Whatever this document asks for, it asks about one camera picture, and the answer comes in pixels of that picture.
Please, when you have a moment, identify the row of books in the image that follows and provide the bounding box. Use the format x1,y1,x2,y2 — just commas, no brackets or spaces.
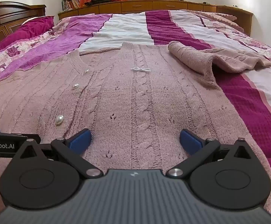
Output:
61,0,80,11

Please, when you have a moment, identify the long low wooden cabinet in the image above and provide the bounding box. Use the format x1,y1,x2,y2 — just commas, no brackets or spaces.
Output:
57,0,253,36

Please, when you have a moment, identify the magenta pillow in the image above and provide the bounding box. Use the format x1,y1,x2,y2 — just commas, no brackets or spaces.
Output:
0,16,55,60

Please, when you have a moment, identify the pink knit cardigan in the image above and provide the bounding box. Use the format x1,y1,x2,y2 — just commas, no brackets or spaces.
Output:
0,41,271,220

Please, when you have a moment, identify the dark cloth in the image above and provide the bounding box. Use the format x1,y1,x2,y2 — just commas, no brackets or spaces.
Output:
84,0,117,7

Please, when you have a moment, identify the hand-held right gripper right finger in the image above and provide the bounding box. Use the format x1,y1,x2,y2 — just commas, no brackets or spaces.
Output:
166,128,259,179

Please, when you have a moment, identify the dark wooden headboard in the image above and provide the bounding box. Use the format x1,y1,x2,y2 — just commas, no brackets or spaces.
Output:
0,2,47,50

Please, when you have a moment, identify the striped magenta and white blanket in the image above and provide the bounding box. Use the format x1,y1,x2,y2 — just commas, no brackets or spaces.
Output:
0,10,271,220

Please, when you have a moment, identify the pale pink knitted blanket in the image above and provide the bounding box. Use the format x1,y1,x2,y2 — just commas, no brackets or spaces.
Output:
180,9,244,32

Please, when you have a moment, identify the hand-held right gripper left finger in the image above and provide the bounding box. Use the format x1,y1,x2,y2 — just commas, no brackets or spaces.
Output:
11,128,104,179

